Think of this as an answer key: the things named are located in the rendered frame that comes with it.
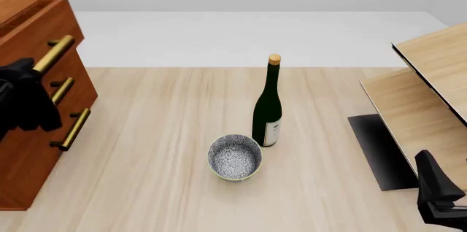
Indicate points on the blue patterned bowl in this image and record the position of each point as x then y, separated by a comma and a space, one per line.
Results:
234, 158

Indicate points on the wooden cabinet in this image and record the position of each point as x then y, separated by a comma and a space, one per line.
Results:
16, 5

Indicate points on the pale wood two-tier rack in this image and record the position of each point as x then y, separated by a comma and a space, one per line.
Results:
419, 111

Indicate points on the cork bottle stopper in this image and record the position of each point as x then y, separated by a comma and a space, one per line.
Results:
274, 59

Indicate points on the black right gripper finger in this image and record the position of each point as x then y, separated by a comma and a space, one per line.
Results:
434, 180

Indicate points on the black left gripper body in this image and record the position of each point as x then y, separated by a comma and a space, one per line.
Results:
7, 106

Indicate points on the dark green wine bottle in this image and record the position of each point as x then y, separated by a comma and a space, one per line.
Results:
267, 111

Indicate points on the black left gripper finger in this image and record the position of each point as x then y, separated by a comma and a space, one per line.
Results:
34, 100

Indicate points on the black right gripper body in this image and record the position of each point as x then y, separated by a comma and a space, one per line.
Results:
445, 213

